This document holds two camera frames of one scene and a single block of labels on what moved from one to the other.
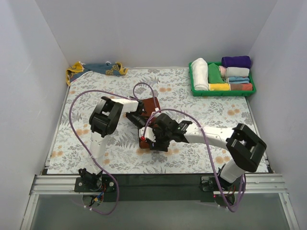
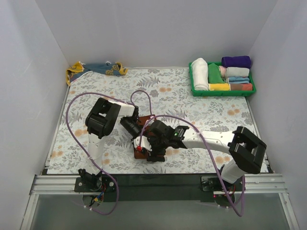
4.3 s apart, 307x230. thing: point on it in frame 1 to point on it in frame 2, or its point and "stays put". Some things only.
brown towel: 151,106 to 143,122
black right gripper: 159,143 to 156,148
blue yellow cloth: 107,68 stays put
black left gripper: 141,121 to 138,133
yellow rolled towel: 219,86 stays put
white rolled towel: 200,67 stays put
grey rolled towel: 242,72 stays put
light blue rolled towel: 233,80 stays put
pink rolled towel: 223,70 stays put
